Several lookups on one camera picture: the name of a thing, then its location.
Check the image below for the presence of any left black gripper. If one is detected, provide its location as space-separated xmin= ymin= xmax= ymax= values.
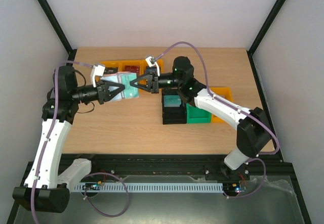
xmin=72 ymin=80 xmax=126 ymax=105

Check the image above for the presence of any pink card holder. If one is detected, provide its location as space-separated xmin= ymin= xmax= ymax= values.
xmin=101 ymin=71 xmax=140 ymax=101

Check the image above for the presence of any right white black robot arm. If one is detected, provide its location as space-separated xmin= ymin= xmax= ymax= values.
xmin=130 ymin=56 xmax=271 ymax=180

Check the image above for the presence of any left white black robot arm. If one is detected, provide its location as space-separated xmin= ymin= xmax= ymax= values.
xmin=13 ymin=65 xmax=125 ymax=213

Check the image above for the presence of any red card stack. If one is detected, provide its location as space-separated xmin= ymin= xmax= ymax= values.
xmin=124 ymin=65 xmax=140 ymax=74

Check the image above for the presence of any blue card stack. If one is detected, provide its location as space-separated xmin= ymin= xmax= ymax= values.
xmin=144 ymin=66 xmax=156 ymax=74

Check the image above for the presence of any black card stack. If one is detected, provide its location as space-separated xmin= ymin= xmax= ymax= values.
xmin=104 ymin=67 xmax=118 ymax=74

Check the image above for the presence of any teal card stack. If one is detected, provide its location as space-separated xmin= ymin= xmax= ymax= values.
xmin=164 ymin=95 xmax=182 ymax=108

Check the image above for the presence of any yellow bin middle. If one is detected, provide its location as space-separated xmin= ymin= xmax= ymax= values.
xmin=119 ymin=60 xmax=143 ymax=75

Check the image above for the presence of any yellow bin left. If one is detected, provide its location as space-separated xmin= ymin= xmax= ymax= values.
xmin=100 ymin=61 xmax=121 ymax=72

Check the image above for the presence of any black bin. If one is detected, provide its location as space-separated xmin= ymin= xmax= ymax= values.
xmin=161 ymin=88 xmax=187 ymax=125

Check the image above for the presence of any green bin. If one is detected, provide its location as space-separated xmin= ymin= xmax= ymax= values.
xmin=186 ymin=104 xmax=211 ymax=124

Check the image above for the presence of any yellow bin far right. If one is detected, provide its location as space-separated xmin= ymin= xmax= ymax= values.
xmin=210 ymin=87 xmax=233 ymax=123

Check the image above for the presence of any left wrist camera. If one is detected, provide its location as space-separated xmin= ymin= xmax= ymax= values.
xmin=90 ymin=64 xmax=105 ymax=87

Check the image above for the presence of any left black frame post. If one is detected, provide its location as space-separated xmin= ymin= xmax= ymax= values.
xmin=37 ymin=0 xmax=77 ymax=61

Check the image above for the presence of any black frame post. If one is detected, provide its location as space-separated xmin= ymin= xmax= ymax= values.
xmin=247 ymin=0 xmax=298 ymax=55
xmin=37 ymin=0 xmax=77 ymax=61

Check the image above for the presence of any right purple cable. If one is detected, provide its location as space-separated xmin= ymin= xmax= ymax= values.
xmin=154 ymin=41 xmax=280 ymax=200

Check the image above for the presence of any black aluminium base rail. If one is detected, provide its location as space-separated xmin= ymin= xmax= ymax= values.
xmin=57 ymin=154 xmax=297 ymax=182

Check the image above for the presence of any white slotted cable duct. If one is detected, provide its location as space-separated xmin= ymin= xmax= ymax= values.
xmin=71 ymin=183 xmax=224 ymax=193

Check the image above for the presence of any right black frame post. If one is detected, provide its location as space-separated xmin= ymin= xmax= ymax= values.
xmin=247 ymin=0 xmax=298 ymax=55

